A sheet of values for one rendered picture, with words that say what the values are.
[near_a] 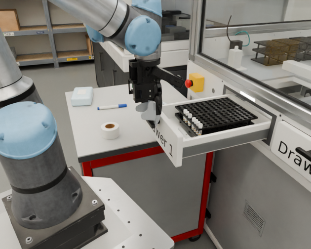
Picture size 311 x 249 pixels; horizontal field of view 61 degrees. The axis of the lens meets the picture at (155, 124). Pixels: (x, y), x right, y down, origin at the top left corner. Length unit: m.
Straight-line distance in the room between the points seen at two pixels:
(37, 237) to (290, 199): 0.74
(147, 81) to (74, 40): 4.34
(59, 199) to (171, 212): 0.81
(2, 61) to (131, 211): 0.47
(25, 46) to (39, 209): 4.58
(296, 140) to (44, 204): 0.67
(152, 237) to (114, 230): 0.10
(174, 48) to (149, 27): 1.16
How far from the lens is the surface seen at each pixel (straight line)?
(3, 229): 0.80
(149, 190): 1.18
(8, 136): 0.53
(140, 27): 0.52
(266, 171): 1.02
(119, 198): 0.78
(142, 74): 0.75
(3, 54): 0.63
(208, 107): 0.96
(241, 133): 0.87
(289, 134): 0.86
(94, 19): 0.51
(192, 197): 1.33
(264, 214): 1.11
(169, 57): 1.69
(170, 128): 0.76
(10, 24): 4.62
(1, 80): 0.63
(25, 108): 0.58
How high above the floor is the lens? 1.31
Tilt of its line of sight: 30 degrees down
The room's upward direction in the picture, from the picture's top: straight up
